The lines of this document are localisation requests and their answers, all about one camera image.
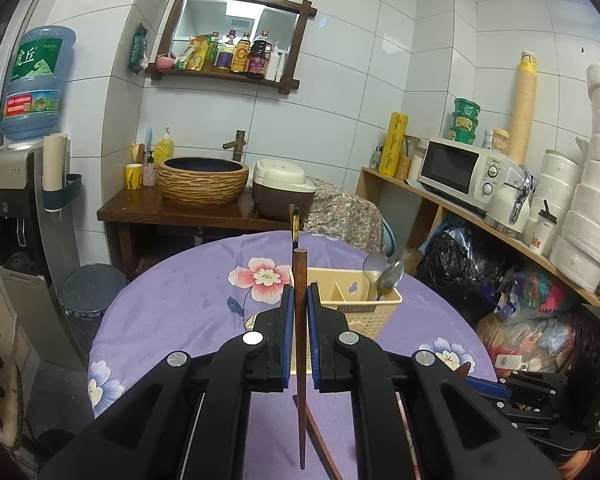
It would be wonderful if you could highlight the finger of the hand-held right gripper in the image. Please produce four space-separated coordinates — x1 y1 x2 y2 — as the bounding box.
466 376 573 413
505 412 598 465

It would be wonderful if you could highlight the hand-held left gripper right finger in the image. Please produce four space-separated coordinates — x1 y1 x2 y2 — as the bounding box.
306 283 562 480

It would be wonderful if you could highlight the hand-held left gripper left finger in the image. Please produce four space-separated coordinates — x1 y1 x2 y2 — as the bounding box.
40 284 297 480

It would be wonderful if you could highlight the beige perforated cutlery holder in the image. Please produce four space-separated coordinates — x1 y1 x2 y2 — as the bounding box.
305 267 404 377

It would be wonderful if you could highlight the shiny metal spoon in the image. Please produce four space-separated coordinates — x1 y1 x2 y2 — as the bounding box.
377 260 406 302

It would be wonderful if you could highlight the grey trash bin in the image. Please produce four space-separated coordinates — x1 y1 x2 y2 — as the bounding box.
61 263 129 319

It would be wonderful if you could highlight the clear bag of packets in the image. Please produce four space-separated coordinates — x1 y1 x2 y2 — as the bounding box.
475 310 583 382

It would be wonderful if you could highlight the colourful printed plastic bag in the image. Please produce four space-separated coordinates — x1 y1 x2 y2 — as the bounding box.
500 265 581 321

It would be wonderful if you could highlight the purple floral tablecloth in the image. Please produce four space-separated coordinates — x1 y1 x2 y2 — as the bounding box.
87 230 499 480

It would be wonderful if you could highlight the black plastic bag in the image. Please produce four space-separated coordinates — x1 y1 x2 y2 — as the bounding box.
415 219 512 322

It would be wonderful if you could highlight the blue plastic basin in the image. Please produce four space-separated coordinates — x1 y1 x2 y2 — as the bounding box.
381 220 398 257

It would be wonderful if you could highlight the floral patterned cloth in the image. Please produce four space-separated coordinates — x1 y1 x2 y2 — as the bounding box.
305 177 387 257

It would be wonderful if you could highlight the white tumbler black lid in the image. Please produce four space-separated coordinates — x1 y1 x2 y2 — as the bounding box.
529 200 559 262

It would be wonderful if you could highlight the beige brown rice cooker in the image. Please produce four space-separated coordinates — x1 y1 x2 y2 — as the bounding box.
251 158 317 222

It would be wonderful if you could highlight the wooden shelf unit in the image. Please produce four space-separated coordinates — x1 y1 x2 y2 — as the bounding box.
355 166 600 311

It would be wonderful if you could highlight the woven pattern wash basin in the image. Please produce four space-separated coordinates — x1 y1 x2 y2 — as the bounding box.
156 156 250 209

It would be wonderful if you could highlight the white electric kettle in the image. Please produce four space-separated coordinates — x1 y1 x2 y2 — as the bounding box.
484 162 537 237

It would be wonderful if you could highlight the dark wooden washstand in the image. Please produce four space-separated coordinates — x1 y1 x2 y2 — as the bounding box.
97 191 293 281

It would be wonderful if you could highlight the tall stack of white bowls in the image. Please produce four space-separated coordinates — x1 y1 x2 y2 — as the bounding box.
549 62 600 294

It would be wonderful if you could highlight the bamboo style faucet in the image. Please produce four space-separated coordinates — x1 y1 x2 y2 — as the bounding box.
222 130 249 163

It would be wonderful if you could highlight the glass jar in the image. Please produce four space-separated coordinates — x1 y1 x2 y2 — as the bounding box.
397 137 421 182

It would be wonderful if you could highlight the yellow printed roll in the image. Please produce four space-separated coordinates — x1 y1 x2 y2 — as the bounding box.
383 112 410 179

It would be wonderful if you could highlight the white microwave oven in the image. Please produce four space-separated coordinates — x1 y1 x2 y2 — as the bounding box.
417 136 507 207

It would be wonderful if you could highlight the yellow soap dispenser bottle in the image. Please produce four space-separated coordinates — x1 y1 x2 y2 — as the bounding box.
153 127 175 163

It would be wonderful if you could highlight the grey blue cup holder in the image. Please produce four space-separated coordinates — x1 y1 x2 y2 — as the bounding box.
42 174 83 212

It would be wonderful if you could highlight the white plastic bottle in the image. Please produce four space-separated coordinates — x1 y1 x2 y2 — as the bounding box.
270 42 287 82

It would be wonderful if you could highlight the tall stack of paper cups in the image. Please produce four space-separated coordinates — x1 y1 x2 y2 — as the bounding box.
507 51 539 166

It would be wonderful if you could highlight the dark soy sauce bottle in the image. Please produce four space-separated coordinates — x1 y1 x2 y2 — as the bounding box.
246 31 273 79

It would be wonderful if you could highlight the yellow label sauce bottle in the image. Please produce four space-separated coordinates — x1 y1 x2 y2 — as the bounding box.
231 32 251 74

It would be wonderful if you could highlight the purple label sauce bottle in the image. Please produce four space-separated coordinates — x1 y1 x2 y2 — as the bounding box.
216 31 237 72

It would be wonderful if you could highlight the beige paper cup tube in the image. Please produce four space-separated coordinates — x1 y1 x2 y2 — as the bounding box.
42 132 71 193

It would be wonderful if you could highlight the green oil bottle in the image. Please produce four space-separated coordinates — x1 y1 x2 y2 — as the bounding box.
204 32 220 72

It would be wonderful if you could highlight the yellow seasoning packet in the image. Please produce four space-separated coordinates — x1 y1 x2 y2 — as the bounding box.
175 36 211 72

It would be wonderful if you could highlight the grey water dispenser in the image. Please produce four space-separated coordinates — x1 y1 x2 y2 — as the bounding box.
0 141 87 363

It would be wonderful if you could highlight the wooden framed mirror shelf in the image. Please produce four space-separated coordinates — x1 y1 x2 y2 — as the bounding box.
145 0 319 96

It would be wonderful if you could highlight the green hanging packet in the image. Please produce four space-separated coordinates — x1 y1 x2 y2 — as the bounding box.
127 23 149 72

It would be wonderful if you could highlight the blue water jug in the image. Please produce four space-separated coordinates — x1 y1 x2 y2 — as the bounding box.
0 25 77 143

